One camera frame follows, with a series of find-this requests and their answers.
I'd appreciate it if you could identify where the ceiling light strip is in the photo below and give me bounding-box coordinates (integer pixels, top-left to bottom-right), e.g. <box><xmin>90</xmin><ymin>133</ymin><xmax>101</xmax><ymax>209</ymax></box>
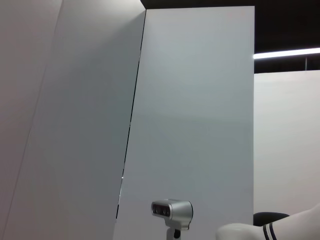
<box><xmin>252</xmin><ymin>47</ymin><xmax>320</xmax><ymax>60</ymax></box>

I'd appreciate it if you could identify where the black office chair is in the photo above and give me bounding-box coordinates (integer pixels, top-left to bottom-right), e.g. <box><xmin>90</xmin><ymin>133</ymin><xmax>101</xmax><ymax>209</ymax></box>
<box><xmin>252</xmin><ymin>211</ymin><xmax>291</xmax><ymax>226</ymax></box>

